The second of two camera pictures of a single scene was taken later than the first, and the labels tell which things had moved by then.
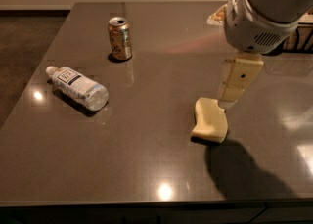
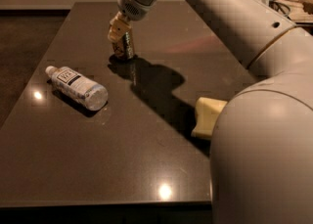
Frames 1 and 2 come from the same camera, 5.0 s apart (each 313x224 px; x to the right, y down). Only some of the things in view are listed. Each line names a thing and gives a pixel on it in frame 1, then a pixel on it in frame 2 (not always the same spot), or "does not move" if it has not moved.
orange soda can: [120, 37] does not move
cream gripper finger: [242, 69] → [118, 27]
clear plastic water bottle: [78, 88] does not move
